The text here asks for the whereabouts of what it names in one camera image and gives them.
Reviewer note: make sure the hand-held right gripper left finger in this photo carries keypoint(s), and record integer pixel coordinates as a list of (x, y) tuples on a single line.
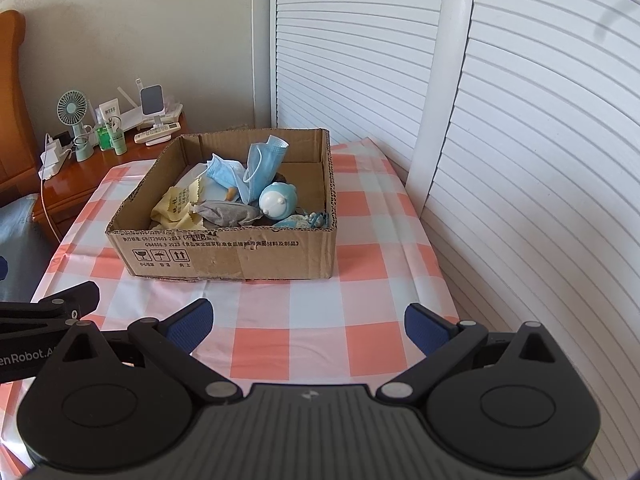
[(192, 321)]

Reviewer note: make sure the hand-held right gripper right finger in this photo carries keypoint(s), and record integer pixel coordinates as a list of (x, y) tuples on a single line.
[(425, 327)]

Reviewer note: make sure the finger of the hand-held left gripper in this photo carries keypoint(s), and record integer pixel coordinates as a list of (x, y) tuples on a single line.
[(3, 268), (60, 302)]

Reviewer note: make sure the cardboard box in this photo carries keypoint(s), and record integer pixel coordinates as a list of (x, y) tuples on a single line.
[(225, 255)]

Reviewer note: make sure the grey fabric pouch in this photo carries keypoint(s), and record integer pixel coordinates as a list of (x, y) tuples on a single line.
[(225, 214)]

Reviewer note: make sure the yellow cleaning cloth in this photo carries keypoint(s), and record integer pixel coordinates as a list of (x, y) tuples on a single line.
[(175, 207)]

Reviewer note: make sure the blue tasselled sachet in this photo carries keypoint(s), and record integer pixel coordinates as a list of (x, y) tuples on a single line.
[(300, 221)]

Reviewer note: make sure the blue plush toy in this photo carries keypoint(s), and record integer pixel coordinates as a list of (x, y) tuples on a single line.
[(277, 200)]

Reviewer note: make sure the blue face mask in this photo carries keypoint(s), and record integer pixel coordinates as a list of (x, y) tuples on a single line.
[(262, 165), (225, 170)]

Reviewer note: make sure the grey blue bedsheet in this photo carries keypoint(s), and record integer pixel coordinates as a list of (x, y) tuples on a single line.
[(22, 240)]

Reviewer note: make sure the pink checkered tablecloth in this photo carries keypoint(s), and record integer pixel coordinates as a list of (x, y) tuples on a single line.
[(375, 240)]

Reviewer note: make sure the wooden nightstand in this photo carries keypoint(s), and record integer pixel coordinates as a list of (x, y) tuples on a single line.
[(75, 180)]

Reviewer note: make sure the white power strip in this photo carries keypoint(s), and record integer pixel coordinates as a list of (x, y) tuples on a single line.
[(55, 164)]

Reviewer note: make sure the black charger plug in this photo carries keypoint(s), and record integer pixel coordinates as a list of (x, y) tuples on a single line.
[(62, 139)]

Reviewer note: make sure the wooden headboard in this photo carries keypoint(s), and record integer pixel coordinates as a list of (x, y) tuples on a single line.
[(12, 110)]

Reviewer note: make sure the green clear bottle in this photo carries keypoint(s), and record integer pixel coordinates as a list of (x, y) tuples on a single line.
[(103, 139)]

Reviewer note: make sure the white green tube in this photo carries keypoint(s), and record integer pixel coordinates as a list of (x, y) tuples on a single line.
[(116, 137)]

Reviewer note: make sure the green desk fan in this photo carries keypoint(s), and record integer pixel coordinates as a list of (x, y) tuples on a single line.
[(72, 107)]

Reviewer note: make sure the small white remote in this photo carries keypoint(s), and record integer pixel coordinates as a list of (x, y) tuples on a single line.
[(159, 141)]

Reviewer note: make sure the white remote control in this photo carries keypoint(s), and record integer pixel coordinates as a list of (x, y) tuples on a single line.
[(157, 131)]

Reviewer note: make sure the white louvered door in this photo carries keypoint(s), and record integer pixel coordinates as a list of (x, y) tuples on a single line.
[(350, 45), (550, 160)]

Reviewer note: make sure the white stand mirror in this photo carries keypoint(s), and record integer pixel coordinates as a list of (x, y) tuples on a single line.
[(151, 100)]

